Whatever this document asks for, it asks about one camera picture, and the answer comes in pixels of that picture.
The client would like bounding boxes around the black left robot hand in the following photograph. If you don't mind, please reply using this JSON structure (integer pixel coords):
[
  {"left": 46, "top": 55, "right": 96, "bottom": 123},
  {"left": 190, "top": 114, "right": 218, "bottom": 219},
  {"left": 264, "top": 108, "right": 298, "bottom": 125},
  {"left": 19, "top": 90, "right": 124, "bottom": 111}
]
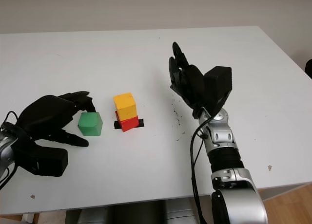
[{"left": 14, "top": 91, "right": 97, "bottom": 148}]

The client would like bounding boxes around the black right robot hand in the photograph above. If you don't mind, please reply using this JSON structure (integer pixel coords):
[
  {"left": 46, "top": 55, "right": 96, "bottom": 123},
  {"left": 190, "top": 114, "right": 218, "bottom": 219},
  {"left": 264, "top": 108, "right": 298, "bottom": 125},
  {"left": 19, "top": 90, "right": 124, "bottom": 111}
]
[{"left": 168, "top": 41, "right": 208, "bottom": 119}]

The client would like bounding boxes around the green wooden block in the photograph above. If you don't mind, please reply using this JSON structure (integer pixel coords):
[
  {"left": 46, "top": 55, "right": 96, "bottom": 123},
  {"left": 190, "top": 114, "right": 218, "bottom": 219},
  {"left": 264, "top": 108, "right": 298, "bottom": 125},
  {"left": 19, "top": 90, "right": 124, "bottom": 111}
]
[{"left": 78, "top": 112, "right": 103, "bottom": 137}]

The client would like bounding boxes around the yellow wooden block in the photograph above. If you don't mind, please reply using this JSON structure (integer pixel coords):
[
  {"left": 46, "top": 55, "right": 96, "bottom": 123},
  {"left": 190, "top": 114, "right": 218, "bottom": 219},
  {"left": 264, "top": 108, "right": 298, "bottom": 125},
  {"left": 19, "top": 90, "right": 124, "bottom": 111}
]
[{"left": 113, "top": 93, "right": 137, "bottom": 121}]

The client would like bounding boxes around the red wooden block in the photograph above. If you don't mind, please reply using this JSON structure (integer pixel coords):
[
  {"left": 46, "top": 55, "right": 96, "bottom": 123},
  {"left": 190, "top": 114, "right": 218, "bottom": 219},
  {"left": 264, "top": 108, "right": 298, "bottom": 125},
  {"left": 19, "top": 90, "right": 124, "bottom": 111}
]
[{"left": 115, "top": 111, "right": 139, "bottom": 132}]

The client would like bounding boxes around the black tape strip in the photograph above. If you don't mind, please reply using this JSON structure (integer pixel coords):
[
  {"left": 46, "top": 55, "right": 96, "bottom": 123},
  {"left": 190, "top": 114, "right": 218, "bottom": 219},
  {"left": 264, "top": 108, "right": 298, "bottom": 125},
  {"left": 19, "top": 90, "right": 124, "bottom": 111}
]
[{"left": 114, "top": 118, "right": 145, "bottom": 131}]

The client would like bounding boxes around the silver left robot thigh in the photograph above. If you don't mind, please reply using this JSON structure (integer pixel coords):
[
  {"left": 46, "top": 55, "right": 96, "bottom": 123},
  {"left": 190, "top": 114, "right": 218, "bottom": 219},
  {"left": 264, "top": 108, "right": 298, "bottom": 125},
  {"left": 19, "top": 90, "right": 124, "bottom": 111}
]
[{"left": 77, "top": 206, "right": 109, "bottom": 224}]

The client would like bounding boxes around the silver robot thigh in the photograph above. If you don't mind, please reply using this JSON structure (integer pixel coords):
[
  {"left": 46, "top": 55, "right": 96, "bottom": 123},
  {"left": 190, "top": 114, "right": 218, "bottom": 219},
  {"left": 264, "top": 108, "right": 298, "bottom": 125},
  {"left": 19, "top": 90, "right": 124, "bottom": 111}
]
[
  {"left": 165, "top": 199, "right": 195, "bottom": 224},
  {"left": 77, "top": 206, "right": 109, "bottom": 224}
]

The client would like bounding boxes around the dark object beside table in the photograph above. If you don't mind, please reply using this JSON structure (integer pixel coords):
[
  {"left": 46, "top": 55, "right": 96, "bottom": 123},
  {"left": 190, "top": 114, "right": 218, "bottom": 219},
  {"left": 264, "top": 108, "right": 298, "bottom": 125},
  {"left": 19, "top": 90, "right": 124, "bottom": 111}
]
[{"left": 304, "top": 59, "right": 312, "bottom": 80}]

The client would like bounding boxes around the silver right robot thigh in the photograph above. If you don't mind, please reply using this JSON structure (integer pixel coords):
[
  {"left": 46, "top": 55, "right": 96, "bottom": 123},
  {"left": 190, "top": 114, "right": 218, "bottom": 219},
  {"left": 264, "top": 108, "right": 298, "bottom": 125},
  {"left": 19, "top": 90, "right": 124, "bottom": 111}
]
[{"left": 165, "top": 199, "right": 195, "bottom": 224}]

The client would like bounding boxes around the dark robot waist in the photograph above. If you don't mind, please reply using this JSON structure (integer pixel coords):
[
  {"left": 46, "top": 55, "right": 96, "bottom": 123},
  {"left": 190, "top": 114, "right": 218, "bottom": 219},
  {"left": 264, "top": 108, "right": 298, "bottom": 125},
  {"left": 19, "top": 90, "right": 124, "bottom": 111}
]
[{"left": 107, "top": 201, "right": 167, "bottom": 224}]

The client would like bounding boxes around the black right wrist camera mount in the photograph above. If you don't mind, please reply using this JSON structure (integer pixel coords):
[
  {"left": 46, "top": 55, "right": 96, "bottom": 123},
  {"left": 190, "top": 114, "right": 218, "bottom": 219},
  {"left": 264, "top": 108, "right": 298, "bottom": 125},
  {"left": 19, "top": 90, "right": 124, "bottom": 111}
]
[{"left": 204, "top": 66, "right": 233, "bottom": 118}]

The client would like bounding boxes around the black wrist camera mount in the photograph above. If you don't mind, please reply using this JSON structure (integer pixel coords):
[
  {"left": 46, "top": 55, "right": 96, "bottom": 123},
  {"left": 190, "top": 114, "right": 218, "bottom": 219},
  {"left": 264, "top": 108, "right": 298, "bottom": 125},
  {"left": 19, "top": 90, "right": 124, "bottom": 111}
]
[
  {"left": 12, "top": 126, "right": 68, "bottom": 178},
  {"left": 204, "top": 66, "right": 233, "bottom": 118}
]

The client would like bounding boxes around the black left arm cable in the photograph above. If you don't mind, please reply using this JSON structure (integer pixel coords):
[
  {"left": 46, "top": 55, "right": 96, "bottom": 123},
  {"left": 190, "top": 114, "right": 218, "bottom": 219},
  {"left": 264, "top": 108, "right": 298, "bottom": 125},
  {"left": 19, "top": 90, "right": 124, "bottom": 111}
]
[{"left": 0, "top": 111, "right": 20, "bottom": 189}]

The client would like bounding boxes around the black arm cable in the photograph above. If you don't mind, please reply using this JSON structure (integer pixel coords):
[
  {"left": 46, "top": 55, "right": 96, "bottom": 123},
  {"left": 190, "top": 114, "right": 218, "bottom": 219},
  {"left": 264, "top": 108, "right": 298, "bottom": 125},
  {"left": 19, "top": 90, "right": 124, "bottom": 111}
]
[
  {"left": 0, "top": 111, "right": 20, "bottom": 189},
  {"left": 190, "top": 116, "right": 213, "bottom": 224}
]

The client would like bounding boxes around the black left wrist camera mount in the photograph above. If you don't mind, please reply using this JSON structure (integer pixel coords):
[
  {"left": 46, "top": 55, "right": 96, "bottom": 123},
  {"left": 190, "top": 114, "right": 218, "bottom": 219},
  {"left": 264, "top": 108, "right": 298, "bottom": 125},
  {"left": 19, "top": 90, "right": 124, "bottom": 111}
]
[{"left": 12, "top": 126, "right": 68, "bottom": 178}]

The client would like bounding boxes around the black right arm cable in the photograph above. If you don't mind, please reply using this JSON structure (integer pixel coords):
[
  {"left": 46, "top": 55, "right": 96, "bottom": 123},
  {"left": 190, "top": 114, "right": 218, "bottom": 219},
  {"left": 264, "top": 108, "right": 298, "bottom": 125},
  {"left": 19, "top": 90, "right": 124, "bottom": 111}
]
[{"left": 190, "top": 116, "right": 213, "bottom": 224}]

